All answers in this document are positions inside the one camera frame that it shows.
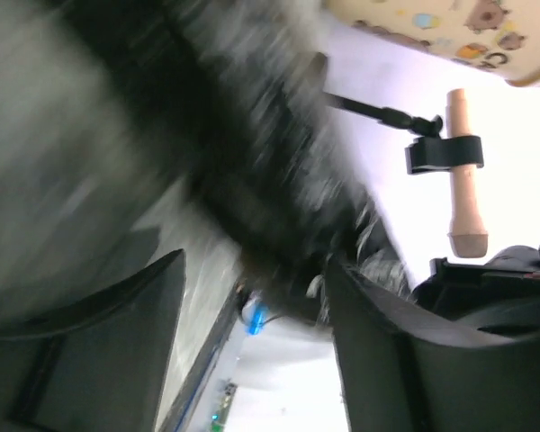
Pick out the beige microphone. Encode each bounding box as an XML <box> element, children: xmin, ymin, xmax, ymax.
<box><xmin>446</xmin><ymin>88</ymin><xmax>489</xmax><ymax>258</ymax></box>

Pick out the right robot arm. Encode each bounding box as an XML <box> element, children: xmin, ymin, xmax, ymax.
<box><xmin>411</xmin><ymin>245</ymin><xmax>540</xmax><ymax>338</ymax></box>

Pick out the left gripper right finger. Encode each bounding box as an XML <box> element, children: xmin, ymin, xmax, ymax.
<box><xmin>326</xmin><ymin>261</ymin><xmax>540</xmax><ymax>431</ymax></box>

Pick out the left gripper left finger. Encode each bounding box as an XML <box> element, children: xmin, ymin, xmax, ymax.
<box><xmin>0</xmin><ymin>250</ymin><xmax>185</xmax><ymax>431</ymax></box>

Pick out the black trash bag roll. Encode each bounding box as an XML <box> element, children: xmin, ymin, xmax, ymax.
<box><xmin>63</xmin><ymin>1</ymin><xmax>410</xmax><ymax>327</ymax></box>

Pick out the beige paper trash bin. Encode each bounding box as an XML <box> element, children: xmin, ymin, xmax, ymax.
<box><xmin>325</xmin><ymin>0</ymin><xmax>540</xmax><ymax>87</ymax></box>

